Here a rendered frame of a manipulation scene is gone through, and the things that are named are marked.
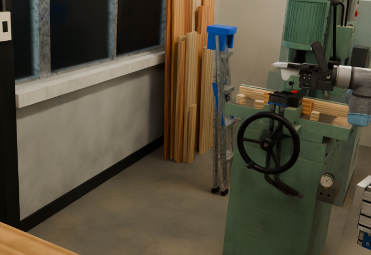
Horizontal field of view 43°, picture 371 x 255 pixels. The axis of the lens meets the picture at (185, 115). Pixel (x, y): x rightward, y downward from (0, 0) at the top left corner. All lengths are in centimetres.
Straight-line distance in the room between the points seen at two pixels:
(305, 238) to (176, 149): 171
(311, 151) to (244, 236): 60
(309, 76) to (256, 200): 97
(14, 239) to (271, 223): 124
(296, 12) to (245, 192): 92
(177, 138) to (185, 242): 117
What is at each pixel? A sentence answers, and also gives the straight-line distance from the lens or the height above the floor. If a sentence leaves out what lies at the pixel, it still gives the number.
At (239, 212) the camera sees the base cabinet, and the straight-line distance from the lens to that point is 251.
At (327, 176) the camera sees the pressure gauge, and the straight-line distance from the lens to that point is 222.
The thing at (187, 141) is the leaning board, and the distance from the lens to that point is 383.
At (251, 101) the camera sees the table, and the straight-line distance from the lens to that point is 241.
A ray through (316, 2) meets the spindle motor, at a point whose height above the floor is 142.
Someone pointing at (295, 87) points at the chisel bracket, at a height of 101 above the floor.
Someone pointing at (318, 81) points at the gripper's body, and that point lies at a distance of 165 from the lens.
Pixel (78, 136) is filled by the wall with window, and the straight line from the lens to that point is 311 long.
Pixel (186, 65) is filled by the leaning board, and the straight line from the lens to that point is 366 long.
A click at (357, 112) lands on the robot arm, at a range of 166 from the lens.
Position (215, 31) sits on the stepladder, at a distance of 316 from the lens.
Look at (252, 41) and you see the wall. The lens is 489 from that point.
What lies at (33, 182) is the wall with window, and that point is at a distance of 288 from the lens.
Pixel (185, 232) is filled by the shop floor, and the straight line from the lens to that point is 294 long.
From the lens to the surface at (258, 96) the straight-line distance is 244.
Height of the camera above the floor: 153
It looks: 18 degrees down
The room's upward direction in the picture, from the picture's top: 4 degrees clockwise
